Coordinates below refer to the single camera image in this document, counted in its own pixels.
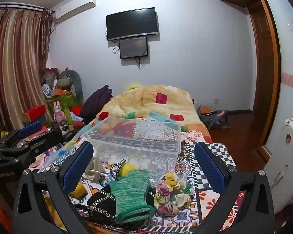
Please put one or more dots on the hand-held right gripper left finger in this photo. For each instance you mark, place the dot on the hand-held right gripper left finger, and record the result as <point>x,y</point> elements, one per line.
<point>77,165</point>

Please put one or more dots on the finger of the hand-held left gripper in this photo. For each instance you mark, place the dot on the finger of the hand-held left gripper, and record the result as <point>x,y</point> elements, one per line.
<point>55,135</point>
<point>29,129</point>

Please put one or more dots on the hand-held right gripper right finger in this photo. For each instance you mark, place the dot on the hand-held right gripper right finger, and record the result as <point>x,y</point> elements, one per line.
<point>210,168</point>

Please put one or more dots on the beige sock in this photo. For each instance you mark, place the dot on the beige sock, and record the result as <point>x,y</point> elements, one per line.
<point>96,165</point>

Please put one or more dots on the floral fabric scrunchie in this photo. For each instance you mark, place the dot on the floral fabric scrunchie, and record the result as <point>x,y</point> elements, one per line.
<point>169,195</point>

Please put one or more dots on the green knitted glove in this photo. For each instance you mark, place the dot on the green knitted glove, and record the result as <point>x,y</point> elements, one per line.
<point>129,195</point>

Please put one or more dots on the clear plastic storage box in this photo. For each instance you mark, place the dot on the clear plastic storage box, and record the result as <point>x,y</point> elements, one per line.
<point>136,151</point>

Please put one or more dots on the yellow soft toy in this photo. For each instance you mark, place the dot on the yellow soft toy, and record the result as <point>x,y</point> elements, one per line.
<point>78,190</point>

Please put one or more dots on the yellow soft ball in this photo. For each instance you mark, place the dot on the yellow soft ball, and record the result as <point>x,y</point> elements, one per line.
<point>129,169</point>

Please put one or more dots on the red box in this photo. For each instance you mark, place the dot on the red box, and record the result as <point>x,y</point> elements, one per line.
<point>35,112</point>

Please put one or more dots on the pink bunny toy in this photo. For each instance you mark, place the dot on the pink bunny toy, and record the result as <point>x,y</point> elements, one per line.
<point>58,114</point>

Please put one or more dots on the green bottle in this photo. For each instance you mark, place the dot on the green bottle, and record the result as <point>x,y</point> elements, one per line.
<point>68,117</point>

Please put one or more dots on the green cardboard box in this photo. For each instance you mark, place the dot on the green cardboard box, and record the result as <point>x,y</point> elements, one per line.
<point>63,101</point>

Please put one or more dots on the patterned colourful blanket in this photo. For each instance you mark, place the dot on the patterned colourful blanket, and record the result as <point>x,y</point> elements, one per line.
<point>210,207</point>

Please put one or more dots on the grey bag with books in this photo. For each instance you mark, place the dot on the grey bag with books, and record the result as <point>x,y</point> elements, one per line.
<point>213,119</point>

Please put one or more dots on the dark purple clothing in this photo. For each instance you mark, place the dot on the dark purple clothing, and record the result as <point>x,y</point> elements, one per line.
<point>95,102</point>

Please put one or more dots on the large green plush toy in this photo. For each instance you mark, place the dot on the large green plush toy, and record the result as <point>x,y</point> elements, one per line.
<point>74,82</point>

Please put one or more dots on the striped brown curtain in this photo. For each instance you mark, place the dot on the striped brown curtain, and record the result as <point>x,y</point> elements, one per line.
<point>17,65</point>

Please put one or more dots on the white suitcase with stickers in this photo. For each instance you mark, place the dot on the white suitcase with stickers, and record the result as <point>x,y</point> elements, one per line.
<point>285,163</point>

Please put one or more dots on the yellow quilt with red patches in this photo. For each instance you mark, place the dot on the yellow quilt with red patches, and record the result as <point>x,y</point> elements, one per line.
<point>146,102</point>

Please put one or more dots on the white air conditioner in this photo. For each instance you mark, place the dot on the white air conditioner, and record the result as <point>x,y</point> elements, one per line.
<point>73,8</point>

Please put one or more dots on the white wall socket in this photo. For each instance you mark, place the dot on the white wall socket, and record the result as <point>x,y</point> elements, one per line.
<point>216,101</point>

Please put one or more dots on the wooden door frame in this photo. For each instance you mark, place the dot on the wooden door frame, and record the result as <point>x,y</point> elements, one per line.
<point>268,78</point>

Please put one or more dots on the small black wall monitor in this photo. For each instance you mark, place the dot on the small black wall monitor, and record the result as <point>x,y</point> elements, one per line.
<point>133,47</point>

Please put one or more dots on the black wall television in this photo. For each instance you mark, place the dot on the black wall television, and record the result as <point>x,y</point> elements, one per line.
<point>131,24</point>

